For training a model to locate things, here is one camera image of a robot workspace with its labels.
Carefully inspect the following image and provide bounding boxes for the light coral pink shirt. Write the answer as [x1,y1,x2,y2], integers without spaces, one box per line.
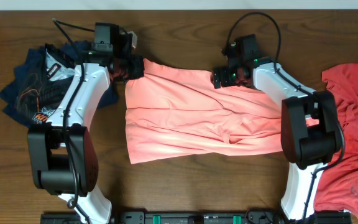
[124,58,319,165]

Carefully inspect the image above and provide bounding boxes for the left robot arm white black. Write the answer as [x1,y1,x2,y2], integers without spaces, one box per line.
[27,30,144,223]

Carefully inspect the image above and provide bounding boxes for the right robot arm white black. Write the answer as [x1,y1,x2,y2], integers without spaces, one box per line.
[211,58,344,223]

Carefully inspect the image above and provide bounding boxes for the black orange printed folded shirt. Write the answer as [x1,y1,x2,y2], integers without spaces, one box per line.
[14,44,75,124]

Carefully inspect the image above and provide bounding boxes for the navy blue folded shirt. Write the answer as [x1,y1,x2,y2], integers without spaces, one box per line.
[0,39,120,129]

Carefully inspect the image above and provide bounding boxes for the red t-shirt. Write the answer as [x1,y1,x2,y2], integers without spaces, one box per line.
[314,63,358,218]

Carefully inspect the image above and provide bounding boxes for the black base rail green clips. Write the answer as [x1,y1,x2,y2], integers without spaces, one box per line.
[40,208,352,224]

